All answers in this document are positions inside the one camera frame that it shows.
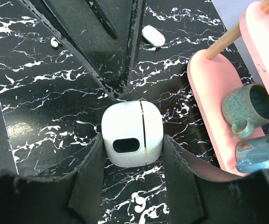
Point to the white oval pebble case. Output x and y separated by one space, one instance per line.
153 36

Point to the white earbuds charging case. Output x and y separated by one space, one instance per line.
132 133

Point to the pink three-tier wooden shelf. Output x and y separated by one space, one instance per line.
212 77

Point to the blue butterfly mug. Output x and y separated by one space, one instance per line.
252 154

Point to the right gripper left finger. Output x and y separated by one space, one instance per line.
67 193

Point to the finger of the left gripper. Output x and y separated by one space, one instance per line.
104 35

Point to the teal glazed ceramic mug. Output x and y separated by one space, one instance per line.
246 108

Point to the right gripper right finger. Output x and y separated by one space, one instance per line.
200 193

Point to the white earbud centre right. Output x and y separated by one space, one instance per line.
140 204

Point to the white earbud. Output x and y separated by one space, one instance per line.
140 204
54 43

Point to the white earbud near centre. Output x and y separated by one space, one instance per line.
54 43

